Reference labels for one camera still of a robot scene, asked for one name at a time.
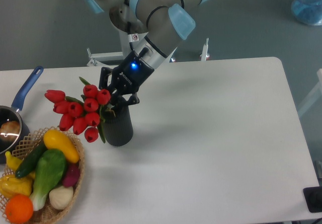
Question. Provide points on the blue translucent container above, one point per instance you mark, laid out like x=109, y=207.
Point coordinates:
x=307, y=11

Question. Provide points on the green bok choy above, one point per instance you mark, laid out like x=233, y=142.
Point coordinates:
x=49, y=171

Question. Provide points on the white frame post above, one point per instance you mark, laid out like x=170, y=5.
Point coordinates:
x=205, y=54

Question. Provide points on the red tulip bouquet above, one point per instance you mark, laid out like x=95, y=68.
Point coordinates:
x=85, y=116

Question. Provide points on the blue handled saucepan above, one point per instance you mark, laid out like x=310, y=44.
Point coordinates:
x=12, y=113

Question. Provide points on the dark grey ribbed vase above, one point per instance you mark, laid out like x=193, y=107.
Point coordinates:
x=117, y=127

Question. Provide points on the yellow bell pepper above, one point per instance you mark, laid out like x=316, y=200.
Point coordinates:
x=11, y=186

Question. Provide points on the dark green cucumber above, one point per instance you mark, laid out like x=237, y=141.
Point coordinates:
x=30, y=161

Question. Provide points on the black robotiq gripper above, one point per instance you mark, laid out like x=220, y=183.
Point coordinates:
x=127, y=77

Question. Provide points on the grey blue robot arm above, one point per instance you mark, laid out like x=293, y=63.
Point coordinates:
x=167, y=23

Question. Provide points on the yellow squash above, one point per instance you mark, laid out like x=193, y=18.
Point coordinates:
x=54, y=139

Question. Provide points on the yellow banana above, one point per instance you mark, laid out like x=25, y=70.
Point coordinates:
x=12, y=162

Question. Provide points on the bread roll in saucepan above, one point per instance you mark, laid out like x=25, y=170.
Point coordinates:
x=10, y=131

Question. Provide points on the white furniture at right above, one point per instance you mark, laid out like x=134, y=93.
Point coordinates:
x=311, y=97

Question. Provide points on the orange fruit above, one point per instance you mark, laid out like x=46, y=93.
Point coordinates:
x=19, y=209

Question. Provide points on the white garlic bulb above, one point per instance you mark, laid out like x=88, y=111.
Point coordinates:
x=60, y=197

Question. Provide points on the black device at edge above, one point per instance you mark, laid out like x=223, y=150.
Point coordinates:
x=313, y=198

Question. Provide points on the woven wicker basket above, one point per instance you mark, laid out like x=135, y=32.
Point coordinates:
x=48, y=214

